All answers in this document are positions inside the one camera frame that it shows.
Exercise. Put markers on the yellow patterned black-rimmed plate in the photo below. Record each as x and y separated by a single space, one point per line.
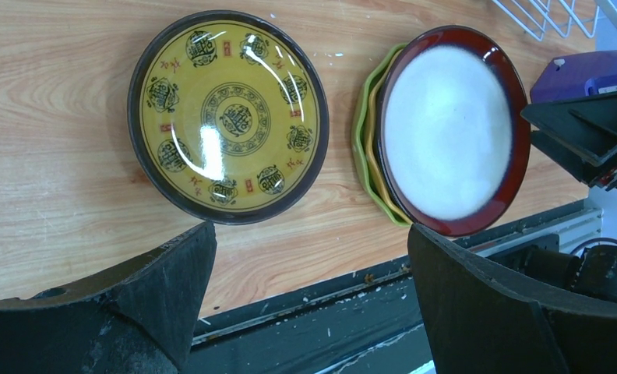
228 116

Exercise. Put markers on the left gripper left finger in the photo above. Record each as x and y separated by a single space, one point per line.
138 316

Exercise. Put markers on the black plate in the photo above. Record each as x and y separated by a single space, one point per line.
226 217

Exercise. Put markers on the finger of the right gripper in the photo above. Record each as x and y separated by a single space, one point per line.
604 176
583 129

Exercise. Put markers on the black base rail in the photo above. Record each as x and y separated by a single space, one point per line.
332 297

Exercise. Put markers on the green dotted plate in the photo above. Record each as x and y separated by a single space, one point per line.
357 145

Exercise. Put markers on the brown-rimmed white plate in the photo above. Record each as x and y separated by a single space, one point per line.
453 144

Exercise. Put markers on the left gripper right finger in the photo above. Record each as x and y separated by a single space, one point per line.
482 317

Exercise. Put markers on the white wire dish rack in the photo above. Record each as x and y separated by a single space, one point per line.
538 18

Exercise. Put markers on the purple metronome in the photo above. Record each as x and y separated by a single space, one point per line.
574 76

